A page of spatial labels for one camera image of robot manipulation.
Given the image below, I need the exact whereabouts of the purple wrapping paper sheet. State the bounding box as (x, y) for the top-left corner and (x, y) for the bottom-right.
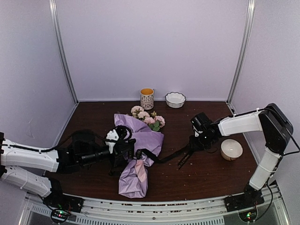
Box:
(114, 114), (164, 198)

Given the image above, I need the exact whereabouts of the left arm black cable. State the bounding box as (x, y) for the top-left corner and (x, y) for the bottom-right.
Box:
(4, 130), (132, 153)

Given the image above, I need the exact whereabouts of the black printed ribbon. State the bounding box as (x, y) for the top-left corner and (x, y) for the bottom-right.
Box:
(109, 142), (195, 176)

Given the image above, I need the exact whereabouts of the white scalloped bowl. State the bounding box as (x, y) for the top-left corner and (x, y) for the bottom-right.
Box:
(165, 92), (186, 109)

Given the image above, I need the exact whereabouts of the right green circuit board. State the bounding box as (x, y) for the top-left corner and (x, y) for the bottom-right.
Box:
(239, 209), (258, 223)

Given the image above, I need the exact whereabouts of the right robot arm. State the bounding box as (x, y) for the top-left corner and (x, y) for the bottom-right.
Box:
(190, 103), (294, 207)

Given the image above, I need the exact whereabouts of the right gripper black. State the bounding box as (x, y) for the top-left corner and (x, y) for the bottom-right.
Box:
(190, 132), (215, 150)

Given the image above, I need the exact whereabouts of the right aluminium frame post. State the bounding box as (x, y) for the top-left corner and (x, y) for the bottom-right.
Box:
(226, 0), (256, 105)

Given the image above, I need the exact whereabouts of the left green circuit board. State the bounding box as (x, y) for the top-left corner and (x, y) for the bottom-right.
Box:
(50, 209), (71, 223)

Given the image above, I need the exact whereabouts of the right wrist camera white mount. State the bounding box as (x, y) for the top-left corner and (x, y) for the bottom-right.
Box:
(193, 126), (203, 137)

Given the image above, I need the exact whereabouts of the left aluminium frame post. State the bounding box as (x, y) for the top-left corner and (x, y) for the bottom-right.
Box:
(49, 0), (79, 105)

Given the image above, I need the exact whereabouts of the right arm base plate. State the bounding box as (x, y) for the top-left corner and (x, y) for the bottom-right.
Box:
(224, 194), (265, 212)

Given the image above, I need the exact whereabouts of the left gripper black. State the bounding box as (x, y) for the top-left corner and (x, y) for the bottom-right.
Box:
(80, 142), (134, 167)

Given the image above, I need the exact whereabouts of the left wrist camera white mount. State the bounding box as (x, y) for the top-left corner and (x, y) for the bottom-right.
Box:
(104, 125), (132, 154)

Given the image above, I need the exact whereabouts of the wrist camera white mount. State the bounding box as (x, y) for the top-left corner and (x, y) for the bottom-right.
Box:
(193, 126), (203, 137)
(104, 125), (132, 154)

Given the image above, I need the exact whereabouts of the plain white bowl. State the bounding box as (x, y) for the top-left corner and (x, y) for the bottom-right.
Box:
(221, 139), (243, 161)

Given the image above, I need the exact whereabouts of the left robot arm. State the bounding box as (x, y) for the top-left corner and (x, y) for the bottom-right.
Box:
(0, 126), (136, 208)

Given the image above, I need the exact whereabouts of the pink carnation stem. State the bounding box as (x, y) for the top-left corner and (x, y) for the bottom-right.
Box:
(143, 111), (165, 132)

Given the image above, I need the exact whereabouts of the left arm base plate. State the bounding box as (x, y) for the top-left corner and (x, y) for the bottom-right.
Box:
(43, 195), (84, 213)

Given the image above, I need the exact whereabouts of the patterned cup with orange inside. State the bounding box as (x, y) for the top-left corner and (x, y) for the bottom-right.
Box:
(140, 88), (154, 110)

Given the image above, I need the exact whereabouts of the aluminium frame post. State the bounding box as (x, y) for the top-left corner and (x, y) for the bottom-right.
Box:
(226, 0), (256, 105)
(49, 0), (79, 105)

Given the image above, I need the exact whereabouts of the front aluminium rail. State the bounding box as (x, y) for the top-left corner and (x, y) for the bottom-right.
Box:
(22, 187), (285, 225)

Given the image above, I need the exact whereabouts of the pale pink rose stem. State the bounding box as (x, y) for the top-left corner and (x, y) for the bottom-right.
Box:
(131, 105), (150, 120)

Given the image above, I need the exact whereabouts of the green circuit board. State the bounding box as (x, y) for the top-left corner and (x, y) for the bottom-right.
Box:
(239, 209), (258, 223)
(50, 209), (71, 223)

